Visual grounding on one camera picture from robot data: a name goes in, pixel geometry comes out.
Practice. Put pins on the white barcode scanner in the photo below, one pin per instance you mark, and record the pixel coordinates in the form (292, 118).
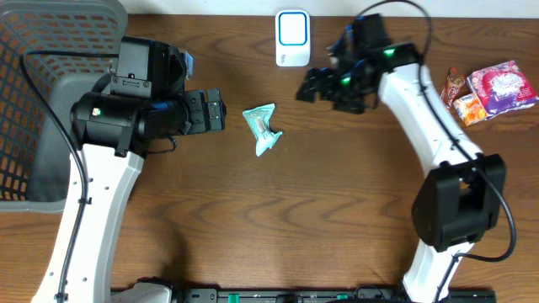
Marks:
(292, 38)

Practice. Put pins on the orange tissue pack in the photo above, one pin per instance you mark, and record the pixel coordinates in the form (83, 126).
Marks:
(470, 109)

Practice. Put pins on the teal wrapper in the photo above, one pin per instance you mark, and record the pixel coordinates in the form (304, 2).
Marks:
(258, 120)

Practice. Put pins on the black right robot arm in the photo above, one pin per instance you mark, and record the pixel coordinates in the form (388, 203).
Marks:
(461, 196)

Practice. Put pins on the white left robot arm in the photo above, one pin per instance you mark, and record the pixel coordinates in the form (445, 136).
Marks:
(143, 98)

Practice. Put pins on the red purple snack bag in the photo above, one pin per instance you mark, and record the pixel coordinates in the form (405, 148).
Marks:
(502, 88)

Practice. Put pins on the dark grey plastic basket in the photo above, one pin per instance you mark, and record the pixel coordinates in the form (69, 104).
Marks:
(52, 53)

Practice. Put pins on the brown orange candy bar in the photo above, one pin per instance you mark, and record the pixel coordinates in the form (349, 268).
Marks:
(454, 83)

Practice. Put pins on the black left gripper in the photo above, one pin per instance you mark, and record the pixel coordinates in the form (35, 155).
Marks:
(199, 112)

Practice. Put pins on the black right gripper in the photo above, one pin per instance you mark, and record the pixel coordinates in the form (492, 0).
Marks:
(313, 80)

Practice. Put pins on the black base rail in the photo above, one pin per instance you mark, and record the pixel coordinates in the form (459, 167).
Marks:
(363, 294)

